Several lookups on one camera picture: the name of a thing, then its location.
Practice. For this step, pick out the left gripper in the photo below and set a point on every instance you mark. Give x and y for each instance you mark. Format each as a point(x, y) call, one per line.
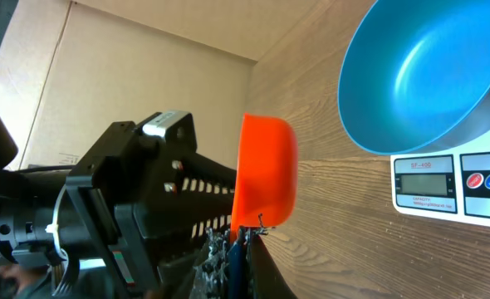
point(149, 239)

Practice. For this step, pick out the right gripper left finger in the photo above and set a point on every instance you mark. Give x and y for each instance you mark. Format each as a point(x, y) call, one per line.
point(211, 268)

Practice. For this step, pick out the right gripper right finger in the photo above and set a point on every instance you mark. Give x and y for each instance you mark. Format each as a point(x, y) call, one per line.
point(264, 280)

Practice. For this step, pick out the orange measuring scoop blue handle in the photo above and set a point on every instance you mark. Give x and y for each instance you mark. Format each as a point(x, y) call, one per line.
point(266, 183)

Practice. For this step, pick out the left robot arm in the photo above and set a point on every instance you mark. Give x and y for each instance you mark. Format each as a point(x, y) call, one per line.
point(39, 224)

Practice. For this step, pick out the white digital kitchen scale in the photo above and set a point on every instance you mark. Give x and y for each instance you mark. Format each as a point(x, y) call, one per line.
point(452, 184)

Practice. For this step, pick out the blue metal bowl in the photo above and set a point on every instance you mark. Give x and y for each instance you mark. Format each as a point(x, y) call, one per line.
point(416, 76)

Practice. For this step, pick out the cardboard back panel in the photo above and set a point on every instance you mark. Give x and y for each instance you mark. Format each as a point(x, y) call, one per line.
point(68, 69)

